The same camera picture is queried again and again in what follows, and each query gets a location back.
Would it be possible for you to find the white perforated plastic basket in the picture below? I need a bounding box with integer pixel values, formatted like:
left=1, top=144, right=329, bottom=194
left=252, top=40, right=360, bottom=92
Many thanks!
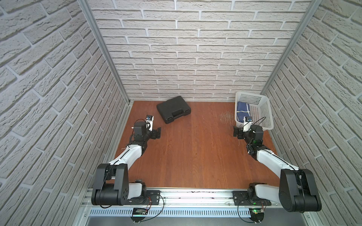
left=234, top=91, right=274, bottom=131

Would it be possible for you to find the black plastic tool case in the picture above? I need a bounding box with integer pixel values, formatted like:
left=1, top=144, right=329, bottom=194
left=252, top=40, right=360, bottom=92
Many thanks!
left=156, top=96, right=191, bottom=124

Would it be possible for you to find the aluminium frame rail front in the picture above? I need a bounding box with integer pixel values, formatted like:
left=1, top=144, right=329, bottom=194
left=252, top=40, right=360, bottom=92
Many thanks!
left=81, top=187, right=314, bottom=209

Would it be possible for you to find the right controller board with cables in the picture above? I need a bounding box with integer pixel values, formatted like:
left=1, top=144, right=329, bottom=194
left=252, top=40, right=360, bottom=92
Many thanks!
left=237, top=202, right=265, bottom=224

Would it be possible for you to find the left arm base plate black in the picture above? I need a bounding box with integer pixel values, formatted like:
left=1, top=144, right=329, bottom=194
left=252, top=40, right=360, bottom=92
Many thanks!
left=126, top=190, right=161, bottom=205

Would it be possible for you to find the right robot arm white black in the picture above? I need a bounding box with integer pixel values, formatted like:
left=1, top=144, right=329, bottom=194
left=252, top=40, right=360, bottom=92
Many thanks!
left=233, top=123, right=322, bottom=212

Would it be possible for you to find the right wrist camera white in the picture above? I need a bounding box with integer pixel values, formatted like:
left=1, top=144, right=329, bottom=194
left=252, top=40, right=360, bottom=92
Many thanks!
left=243, top=116, right=253, bottom=132

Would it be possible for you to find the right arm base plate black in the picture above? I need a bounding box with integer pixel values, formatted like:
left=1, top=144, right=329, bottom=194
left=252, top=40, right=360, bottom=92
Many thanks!
left=232, top=190, right=272, bottom=206

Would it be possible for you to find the blue checked pillowcase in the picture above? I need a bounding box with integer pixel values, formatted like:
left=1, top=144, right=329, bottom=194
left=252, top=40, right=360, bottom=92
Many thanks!
left=236, top=101, right=252, bottom=122

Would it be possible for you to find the left controller board with cables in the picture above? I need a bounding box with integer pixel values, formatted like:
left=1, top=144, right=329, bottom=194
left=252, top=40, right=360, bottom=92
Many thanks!
left=131, top=195, right=165, bottom=223

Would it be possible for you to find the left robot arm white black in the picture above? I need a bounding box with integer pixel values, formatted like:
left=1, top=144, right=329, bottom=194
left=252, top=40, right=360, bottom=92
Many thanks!
left=91, top=115, right=161, bottom=209

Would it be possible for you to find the controller board with cables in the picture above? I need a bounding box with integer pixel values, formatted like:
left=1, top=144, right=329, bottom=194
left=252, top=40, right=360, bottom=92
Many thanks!
left=131, top=195, right=165, bottom=223
left=237, top=202, right=265, bottom=224

